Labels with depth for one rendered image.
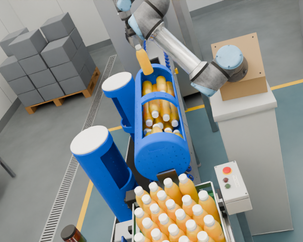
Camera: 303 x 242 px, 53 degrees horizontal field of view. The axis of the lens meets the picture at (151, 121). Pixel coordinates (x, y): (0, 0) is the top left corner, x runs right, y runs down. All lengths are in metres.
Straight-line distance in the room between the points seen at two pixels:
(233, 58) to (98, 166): 1.13
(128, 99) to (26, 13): 4.87
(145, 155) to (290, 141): 1.82
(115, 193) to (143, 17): 1.28
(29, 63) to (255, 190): 3.98
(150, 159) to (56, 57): 3.59
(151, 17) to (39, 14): 5.70
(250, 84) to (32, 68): 4.00
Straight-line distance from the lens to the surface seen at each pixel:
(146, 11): 1.47
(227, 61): 1.45
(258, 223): 2.38
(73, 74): 5.00
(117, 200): 2.31
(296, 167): 2.86
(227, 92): 1.69
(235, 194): 1.32
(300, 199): 2.65
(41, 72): 5.16
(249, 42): 1.71
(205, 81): 1.45
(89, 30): 6.86
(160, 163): 1.57
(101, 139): 2.04
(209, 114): 3.19
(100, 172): 2.11
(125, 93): 2.58
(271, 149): 1.86
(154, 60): 2.66
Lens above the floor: 2.13
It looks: 34 degrees down
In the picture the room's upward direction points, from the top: 24 degrees counter-clockwise
